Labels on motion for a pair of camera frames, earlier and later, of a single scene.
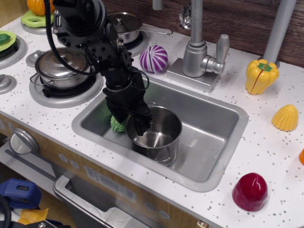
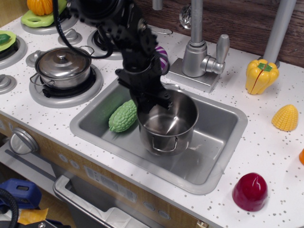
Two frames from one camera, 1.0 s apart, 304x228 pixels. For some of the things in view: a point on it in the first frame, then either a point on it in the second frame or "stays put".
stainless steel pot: x=160 y=144 to x=169 y=131
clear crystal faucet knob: x=185 y=16 stays put
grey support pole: x=280 y=26 stays put
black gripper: x=125 y=94 to x=143 y=77
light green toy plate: x=32 y=19 stays put
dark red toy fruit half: x=250 y=192 stays put
